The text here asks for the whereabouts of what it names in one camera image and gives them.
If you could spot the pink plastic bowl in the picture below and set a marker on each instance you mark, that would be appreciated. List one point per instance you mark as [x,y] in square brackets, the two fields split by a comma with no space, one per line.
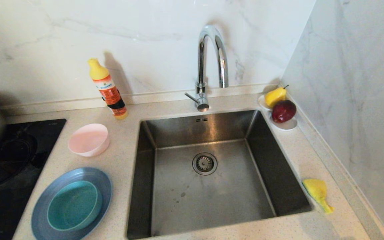
[88,141]

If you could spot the stainless steel sink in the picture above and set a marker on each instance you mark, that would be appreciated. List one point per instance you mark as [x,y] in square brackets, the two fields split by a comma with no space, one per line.
[212,200]

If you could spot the black induction cooktop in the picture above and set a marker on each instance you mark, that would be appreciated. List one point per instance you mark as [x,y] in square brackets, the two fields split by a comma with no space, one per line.
[15,186]

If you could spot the yellow sponge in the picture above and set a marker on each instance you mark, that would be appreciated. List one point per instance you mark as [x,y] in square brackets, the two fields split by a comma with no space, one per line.
[315,189]

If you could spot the white fruit dish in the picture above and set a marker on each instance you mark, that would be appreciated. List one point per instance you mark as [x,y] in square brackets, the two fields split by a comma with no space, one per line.
[288,126]

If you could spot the dark red apple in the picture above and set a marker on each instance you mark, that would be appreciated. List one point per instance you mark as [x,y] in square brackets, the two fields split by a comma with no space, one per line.
[283,111]

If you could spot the chrome gooseneck faucet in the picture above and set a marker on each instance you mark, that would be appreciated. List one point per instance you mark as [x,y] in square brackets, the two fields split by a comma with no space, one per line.
[201,60]

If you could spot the teal bowl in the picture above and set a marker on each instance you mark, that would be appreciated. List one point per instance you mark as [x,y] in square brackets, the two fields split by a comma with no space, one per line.
[73,206]

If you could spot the metal drain strainer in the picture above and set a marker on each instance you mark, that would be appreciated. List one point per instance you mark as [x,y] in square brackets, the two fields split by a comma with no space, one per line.
[204,163]

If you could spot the yellow pear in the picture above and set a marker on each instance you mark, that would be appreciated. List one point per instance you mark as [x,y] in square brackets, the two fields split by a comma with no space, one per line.
[274,96]

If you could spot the yellow capped dish soap bottle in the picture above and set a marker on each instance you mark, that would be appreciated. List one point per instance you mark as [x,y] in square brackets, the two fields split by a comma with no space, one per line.
[110,93]

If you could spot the large blue-grey plate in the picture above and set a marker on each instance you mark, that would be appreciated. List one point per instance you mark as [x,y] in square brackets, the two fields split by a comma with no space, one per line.
[40,208]

